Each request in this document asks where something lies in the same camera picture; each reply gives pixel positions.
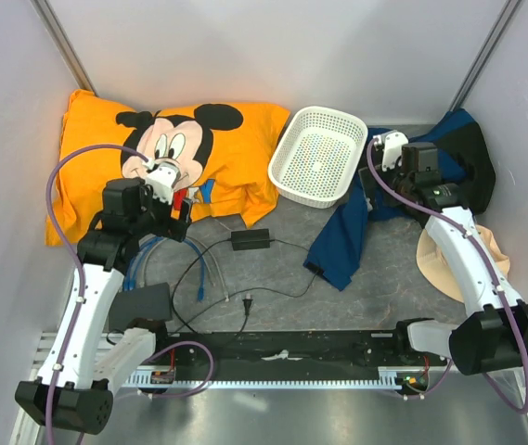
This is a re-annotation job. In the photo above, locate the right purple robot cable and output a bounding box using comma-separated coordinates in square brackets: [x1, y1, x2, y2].
[367, 138, 528, 414]

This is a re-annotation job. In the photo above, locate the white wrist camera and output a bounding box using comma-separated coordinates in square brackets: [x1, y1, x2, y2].
[374, 130, 408, 172]
[143, 159, 181, 205]

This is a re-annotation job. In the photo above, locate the white slotted cable duct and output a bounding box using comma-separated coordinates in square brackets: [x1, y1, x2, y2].
[122, 367, 422, 390]

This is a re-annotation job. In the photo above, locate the black power adapter brick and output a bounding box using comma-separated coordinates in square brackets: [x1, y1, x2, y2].
[230, 229, 272, 251]

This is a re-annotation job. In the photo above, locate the beige bucket hat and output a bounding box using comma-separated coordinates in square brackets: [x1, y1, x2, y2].
[417, 223, 511, 302]

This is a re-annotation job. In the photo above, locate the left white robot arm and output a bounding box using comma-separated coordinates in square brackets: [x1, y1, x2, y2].
[15, 178, 192, 435]

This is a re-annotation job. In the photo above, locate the orange Mickey Mouse pillow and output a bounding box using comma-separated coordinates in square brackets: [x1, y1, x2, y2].
[53, 90, 290, 243]

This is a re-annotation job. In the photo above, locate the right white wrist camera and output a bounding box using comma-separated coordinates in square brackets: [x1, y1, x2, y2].
[374, 130, 408, 172]

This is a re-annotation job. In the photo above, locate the blue ethernet cable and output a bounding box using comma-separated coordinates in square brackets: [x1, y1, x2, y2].
[122, 235, 212, 302]

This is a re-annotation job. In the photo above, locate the black power cord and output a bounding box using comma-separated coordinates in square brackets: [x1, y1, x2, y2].
[170, 238, 323, 335]

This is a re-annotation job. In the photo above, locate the white perforated plastic basket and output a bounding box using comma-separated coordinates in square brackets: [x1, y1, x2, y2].
[267, 106, 368, 209]

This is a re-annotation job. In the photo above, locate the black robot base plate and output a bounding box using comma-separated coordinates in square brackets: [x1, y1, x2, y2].
[139, 329, 446, 383]

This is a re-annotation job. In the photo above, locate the blue and black garment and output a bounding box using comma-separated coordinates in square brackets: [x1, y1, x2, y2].
[303, 108, 496, 291]

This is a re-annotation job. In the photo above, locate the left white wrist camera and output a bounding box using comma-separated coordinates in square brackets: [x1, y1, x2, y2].
[143, 159, 181, 205]

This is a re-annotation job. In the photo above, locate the dark grey network switch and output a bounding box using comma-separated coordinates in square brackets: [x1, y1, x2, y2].
[107, 283, 173, 330]

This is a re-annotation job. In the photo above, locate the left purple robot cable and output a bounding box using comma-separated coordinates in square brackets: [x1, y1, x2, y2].
[43, 144, 213, 445]

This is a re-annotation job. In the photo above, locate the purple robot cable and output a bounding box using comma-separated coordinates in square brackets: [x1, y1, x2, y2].
[43, 144, 213, 445]
[367, 138, 528, 414]

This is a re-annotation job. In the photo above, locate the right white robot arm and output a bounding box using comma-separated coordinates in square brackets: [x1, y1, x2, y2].
[365, 134, 528, 375]

